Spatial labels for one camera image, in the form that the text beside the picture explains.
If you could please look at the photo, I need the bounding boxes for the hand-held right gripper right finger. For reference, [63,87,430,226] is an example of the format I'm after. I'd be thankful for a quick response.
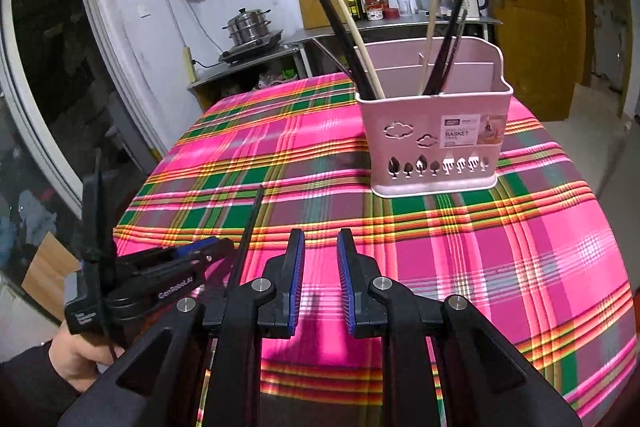
[336,228,583,427]

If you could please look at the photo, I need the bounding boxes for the red lidded jars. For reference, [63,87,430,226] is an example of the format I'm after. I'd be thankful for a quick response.
[364,0,400,20]

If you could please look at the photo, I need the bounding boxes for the stainless steel steamer pot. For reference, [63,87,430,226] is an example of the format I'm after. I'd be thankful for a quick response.
[227,7,274,46]

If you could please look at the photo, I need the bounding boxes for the pink plaid tablecloth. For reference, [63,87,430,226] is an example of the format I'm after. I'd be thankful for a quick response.
[112,72,640,427]

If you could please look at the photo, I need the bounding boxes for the pile of clothes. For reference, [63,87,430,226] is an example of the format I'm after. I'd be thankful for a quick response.
[0,187,57,253]

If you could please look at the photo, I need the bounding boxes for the yellow wooden door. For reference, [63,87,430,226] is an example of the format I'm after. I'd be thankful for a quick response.
[470,0,587,121]

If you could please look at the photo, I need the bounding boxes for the pink plastic utensil basket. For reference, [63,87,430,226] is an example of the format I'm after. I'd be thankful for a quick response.
[354,36,515,198]

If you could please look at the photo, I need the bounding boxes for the metal kitchen counter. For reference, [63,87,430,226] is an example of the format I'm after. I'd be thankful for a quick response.
[187,14,504,110]

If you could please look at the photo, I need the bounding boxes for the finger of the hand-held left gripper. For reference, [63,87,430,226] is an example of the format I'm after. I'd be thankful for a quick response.
[119,236,236,280]

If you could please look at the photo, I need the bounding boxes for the person's left forearm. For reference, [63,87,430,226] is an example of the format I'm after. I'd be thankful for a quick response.
[0,341,103,427]

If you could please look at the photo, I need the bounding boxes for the cardboard piece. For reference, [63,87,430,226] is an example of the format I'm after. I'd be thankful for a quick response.
[22,232,82,309]

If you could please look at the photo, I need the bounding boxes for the white power cord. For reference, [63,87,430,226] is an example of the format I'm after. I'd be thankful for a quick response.
[151,0,222,70]

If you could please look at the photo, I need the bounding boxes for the person's left hand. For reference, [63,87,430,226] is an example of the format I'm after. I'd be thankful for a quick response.
[49,323,126,382]

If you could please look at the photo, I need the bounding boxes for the light wooden chopstick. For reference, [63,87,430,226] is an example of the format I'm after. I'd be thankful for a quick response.
[421,0,441,96]
[332,0,386,100]

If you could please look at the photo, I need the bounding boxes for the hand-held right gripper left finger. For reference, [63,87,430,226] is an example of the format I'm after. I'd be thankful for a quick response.
[57,228,306,427]

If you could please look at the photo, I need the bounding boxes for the induction cooker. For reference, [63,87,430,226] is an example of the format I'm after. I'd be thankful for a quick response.
[218,29,284,66]

